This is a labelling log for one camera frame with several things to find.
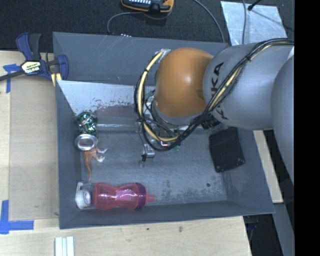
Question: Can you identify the white plastic cap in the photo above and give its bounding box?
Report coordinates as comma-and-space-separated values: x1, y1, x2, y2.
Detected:
75, 181, 93, 210

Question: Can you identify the black flat square pad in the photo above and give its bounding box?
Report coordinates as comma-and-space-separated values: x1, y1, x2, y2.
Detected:
208, 126, 246, 174

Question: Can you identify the pale wood flat board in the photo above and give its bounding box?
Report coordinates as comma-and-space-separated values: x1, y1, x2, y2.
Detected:
8, 76, 60, 221

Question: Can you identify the red plastic bottle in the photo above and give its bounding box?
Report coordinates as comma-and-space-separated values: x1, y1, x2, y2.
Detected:
91, 182, 155, 211

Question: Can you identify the orange toy animal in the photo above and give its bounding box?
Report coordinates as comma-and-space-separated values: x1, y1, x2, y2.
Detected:
82, 146, 109, 182

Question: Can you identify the grey metal bin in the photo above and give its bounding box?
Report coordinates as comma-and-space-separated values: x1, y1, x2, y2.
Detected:
52, 31, 276, 230

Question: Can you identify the crushed green drink can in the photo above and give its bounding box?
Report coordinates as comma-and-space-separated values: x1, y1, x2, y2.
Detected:
73, 110, 99, 152

